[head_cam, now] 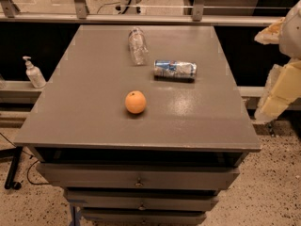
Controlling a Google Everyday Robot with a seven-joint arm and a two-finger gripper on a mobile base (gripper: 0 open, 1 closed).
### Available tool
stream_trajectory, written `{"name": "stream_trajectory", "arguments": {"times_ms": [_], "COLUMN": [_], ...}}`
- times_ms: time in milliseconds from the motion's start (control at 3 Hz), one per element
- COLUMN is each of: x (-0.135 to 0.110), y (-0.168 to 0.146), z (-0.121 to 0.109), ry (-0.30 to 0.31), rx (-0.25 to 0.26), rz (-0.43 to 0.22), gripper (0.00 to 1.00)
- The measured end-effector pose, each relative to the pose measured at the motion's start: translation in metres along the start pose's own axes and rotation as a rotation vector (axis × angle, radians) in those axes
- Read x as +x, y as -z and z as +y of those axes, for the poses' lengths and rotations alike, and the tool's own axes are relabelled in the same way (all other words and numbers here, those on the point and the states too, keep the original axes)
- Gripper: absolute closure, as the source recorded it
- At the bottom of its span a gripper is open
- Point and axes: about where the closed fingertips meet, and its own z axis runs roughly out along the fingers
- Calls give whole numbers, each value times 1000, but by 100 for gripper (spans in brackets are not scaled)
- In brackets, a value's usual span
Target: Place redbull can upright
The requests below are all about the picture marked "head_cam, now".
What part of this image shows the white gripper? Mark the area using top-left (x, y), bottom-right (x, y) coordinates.
top-left (254, 0), bottom-right (301, 121)

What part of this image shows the silver blue redbull can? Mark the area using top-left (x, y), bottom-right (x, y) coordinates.
top-left (153, 60), bottom-right (198, 80)

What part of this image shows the clear plastic water bottle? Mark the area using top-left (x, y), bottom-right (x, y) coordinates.
top-left (128, 27), bottom-right (149, 65)

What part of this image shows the orange fruit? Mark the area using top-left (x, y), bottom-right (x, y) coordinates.
top-left (125, 90), bottom-right (147, 114)

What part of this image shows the grey drawer cabinet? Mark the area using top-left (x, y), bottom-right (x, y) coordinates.
top-left (16, 25), bottom-right (260, 225)

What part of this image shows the white pump sanitizer bottle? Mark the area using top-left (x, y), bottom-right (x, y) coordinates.
top-left (23, 56), bottom-right (46, 89)

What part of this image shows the black stand leg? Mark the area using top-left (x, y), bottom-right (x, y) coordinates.
top-left (0, 147), bottom-right (22, 190)

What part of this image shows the black floor cable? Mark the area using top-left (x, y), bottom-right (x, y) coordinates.
top-left (0, 132), bottom-right (51, 186)

